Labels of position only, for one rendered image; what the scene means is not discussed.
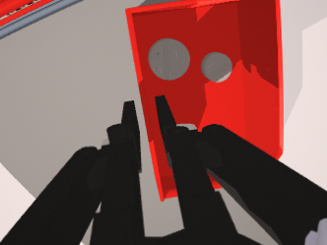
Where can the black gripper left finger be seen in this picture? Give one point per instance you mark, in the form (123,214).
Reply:
(63,211)

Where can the grey metal disc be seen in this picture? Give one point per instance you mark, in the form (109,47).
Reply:
(169,59)
(216,67)

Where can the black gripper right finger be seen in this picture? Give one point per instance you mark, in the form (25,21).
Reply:
(289,207)

